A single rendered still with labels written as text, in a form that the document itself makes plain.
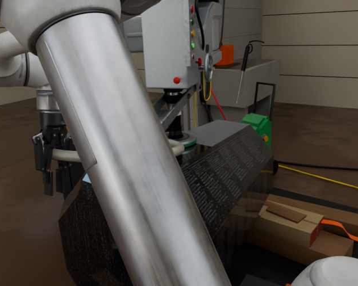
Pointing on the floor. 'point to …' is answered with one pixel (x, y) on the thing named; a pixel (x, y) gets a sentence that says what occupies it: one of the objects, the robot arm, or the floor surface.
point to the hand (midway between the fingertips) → (54, 182)
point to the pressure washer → (262, 122)
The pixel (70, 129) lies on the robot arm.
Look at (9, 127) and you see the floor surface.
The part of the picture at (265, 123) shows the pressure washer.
